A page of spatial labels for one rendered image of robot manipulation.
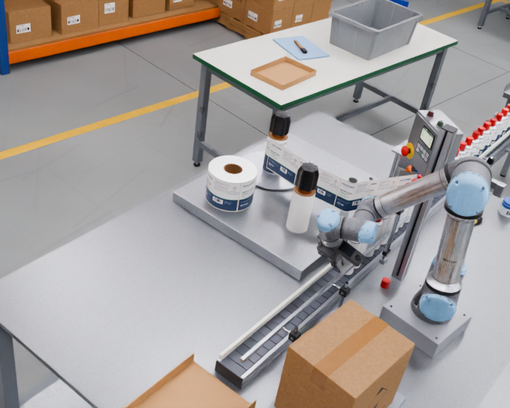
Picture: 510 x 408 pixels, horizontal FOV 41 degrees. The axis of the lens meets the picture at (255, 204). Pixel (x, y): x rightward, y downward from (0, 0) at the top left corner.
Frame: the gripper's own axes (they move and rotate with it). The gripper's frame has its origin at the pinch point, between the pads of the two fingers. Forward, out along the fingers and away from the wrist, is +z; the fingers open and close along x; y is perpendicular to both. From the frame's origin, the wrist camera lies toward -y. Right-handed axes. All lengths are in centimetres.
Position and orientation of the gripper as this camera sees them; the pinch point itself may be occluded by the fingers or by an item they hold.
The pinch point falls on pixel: (342, 265)
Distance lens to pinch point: 255.7
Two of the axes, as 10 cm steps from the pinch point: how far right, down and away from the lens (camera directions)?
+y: -7.7, -4.5, 4.5
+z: 1.9, 5.0, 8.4
